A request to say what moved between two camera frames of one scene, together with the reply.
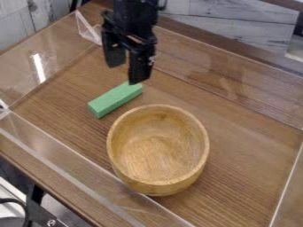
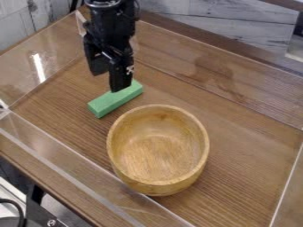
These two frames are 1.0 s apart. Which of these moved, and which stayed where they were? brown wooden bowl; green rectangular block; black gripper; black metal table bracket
Moved: black gripper
Stayed: brown wooden bowl; green rectangular block; black metal table bracket
